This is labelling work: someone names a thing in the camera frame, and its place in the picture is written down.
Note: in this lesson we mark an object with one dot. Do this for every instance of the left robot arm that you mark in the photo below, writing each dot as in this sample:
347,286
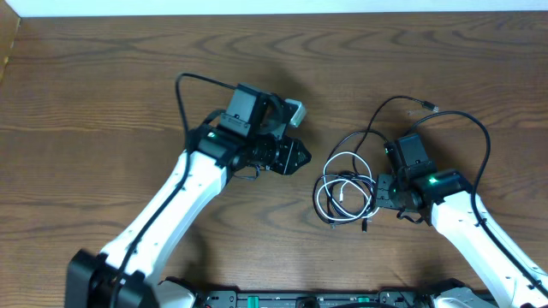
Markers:
251,132

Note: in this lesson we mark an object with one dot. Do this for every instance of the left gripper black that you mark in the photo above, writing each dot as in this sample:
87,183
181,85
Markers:
283,155

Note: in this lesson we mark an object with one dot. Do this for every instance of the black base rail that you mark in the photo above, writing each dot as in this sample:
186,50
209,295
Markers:
388,297

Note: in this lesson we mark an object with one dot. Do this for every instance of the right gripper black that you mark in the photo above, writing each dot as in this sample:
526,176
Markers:
384,182

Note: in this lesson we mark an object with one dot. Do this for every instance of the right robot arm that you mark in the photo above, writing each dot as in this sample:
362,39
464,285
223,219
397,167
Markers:
445,200

